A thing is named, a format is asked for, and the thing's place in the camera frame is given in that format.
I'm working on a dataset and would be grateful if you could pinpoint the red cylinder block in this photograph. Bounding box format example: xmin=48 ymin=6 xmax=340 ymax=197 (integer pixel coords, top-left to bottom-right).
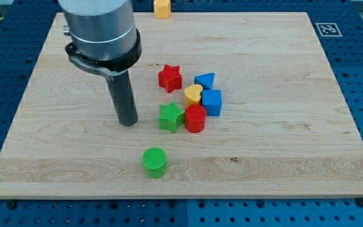
xmin=185 ymin=105 xmax=207 ymax=133

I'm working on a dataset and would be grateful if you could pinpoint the yellow hexagon block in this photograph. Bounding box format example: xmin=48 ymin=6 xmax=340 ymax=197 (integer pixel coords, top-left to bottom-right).
xmin=153 ymin=0 xmax=171 ymax=19

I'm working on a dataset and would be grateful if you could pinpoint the yellow heart block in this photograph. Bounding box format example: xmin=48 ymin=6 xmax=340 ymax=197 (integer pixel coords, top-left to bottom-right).
xmin=183 ymin=84 xmax=203 ymax=107

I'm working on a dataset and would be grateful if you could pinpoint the white fiducial marker tag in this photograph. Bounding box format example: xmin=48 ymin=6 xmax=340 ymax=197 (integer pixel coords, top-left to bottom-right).
xmin=315 ymin=22 xmax=342 ymax=37

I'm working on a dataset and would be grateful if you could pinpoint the blue triangle block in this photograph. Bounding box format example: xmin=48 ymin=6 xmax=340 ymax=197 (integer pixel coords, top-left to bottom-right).
xmin=194 ymin=73 xmax=215 ymax=90

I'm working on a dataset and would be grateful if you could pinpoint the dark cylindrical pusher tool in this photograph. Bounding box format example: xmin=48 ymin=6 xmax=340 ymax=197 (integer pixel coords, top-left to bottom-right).
xmin=107 ymin=70 xmax=138 ymax=126

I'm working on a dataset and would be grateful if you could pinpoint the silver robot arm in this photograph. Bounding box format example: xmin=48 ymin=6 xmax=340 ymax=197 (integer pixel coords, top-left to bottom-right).
xmin=59 ymin=0 xmax=142 ymax=80

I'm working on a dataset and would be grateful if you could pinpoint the blue cube block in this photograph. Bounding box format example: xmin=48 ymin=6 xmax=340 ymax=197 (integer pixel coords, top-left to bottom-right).
xmin=202 ymin=90 xmax=222 ymax=117

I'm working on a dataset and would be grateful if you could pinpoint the wooden board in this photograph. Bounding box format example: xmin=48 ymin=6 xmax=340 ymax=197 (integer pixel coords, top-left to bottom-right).
xmin=0 ymin=13 xmax=363 ymax=200

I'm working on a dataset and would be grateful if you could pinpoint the green star block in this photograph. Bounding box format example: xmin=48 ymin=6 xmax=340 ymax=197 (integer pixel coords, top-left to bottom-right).
xmin=159 ymin=102 xmax=185 ymax=133

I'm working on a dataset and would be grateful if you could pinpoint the red star block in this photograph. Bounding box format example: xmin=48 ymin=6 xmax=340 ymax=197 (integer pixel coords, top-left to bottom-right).
xmin=158 ymin=64 xmax=182 ymax=93

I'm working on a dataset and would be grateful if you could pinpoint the green cylinder block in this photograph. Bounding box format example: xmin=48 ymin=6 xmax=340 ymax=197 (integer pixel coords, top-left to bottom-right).
xmin=142 ymin=147 xmax=167 ymax=178

